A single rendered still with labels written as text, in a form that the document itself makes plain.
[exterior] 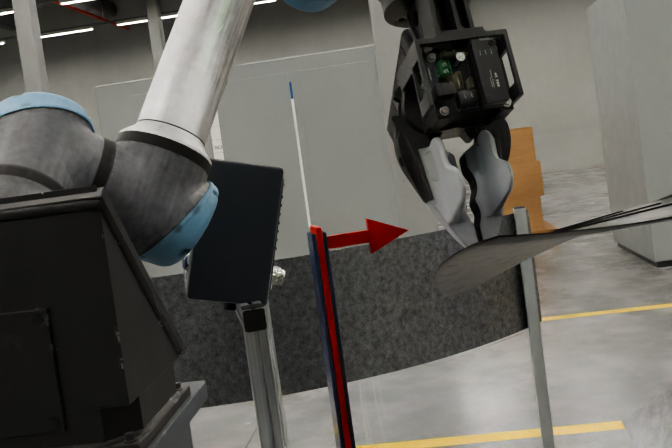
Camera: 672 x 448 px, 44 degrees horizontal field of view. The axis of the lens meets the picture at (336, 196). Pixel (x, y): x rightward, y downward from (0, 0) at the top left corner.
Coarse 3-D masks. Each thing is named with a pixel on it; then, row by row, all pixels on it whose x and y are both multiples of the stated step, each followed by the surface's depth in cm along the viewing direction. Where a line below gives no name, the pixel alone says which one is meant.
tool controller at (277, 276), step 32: (224, 160) 111; (224, 192) 111; (256, 192) 112; (224, 224) 111; (256, 224) 112; (192, 256) 110; (224, 256) 111; (256, 256) 112; (192, 288) 110; (224, 288) 111; (256, 288) 112
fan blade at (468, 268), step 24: (600, 216) 64; (624, 216) 61; (648, 216) 57; (504, 240) 52; (528, 240) 53; (552, 240) 56; (456, 264) 60; (480, 264) 63; (504, 264) 69; (456, 288) 71
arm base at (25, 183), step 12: (0, 168) 83; (12, 168) 83; (24, 168) 84; (0, 180) 82; (12, 180) 82; (24, 180) 83; (36, 180) 84; (48, 180) 85; (0, 192) 80; (12, 192) 80; (24, 192) 82; (36, 192) 82
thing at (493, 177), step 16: (480, 144) 64; (464, 160) 64; (480, 160) 64; (496, 160) 61; (464, 176) 65; (480, 176) 63; (496, 176) 61; (512, 176) 59; (480, 192) 63; (496, 192) 62; (480, 208) 63; (496, 208) 62; (480, 224) 62; (496, 224) 63; (480, 240) 62
